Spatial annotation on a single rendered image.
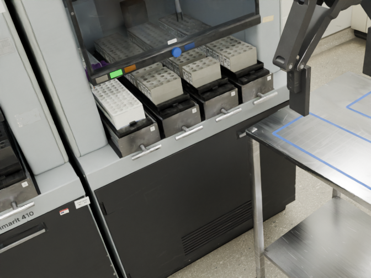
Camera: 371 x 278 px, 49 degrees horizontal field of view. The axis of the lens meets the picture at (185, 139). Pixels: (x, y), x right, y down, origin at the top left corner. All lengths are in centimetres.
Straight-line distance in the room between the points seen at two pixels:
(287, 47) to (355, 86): 87
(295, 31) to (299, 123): 70
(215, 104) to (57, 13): 56
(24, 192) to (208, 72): 69
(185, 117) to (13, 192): 56
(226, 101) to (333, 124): 38
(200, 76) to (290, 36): 90
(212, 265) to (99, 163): 80
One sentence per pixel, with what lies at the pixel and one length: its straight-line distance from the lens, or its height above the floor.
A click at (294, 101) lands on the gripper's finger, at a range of 55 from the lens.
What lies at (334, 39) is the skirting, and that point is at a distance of 356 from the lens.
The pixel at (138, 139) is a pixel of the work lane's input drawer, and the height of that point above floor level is 78.
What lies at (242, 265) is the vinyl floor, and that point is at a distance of 184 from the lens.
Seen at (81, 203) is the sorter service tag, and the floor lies 64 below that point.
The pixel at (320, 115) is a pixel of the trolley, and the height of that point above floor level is 82.
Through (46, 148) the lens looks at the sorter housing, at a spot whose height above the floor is 82.
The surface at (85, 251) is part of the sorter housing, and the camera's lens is 145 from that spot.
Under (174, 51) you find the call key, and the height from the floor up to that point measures 99.
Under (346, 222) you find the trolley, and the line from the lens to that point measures 164.
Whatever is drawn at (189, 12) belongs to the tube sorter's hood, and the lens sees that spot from 128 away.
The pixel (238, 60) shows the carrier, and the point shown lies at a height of 86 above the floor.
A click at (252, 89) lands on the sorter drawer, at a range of 142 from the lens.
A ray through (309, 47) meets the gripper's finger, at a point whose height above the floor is 128.
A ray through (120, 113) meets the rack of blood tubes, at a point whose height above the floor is 86.
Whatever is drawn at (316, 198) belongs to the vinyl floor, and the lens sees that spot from 211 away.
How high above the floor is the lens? 150
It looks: 36 degrees down
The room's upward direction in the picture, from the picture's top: 10 degrees counter-clockwise
